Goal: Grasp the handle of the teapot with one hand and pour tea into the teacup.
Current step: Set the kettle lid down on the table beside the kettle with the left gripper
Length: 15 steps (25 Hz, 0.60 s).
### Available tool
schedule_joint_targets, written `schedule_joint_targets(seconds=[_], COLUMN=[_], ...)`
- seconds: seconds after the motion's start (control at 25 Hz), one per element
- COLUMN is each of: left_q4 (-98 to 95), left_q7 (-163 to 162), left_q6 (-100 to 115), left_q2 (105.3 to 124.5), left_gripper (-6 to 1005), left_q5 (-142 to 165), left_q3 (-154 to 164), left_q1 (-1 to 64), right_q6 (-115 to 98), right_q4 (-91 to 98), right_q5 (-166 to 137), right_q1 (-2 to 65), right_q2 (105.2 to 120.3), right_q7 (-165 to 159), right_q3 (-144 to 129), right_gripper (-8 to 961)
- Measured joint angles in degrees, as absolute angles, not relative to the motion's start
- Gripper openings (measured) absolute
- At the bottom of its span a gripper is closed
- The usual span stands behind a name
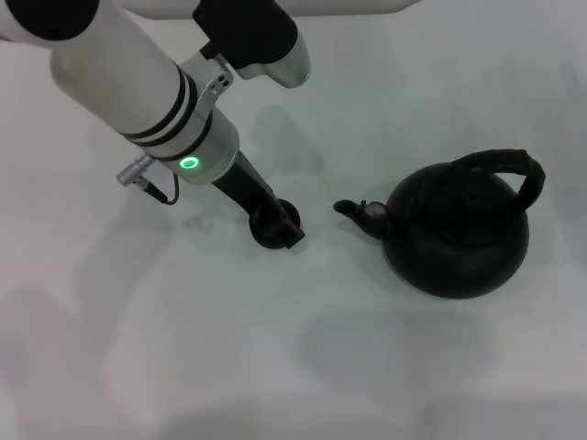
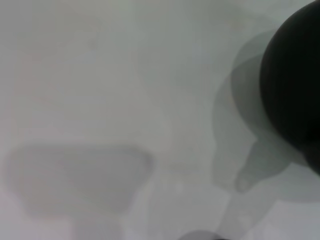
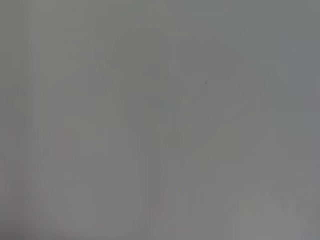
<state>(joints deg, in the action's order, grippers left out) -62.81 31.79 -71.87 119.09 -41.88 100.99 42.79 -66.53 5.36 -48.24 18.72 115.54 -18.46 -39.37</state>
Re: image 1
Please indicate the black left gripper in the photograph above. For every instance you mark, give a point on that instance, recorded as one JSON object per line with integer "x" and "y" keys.
{"x": 247, "y": 192}

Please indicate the black round teapot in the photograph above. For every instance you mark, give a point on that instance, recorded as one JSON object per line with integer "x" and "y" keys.
{"x": 458, "y": 252}

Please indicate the dark brown teacup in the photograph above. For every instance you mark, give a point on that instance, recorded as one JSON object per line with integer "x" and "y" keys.
{"x": 266, "y": 237}

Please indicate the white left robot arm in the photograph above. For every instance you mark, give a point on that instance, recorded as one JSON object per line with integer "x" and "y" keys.
{"x": 114, "y": 69}

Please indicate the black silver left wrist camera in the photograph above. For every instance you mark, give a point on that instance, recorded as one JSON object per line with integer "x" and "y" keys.
{"x": 257, "y": 36}

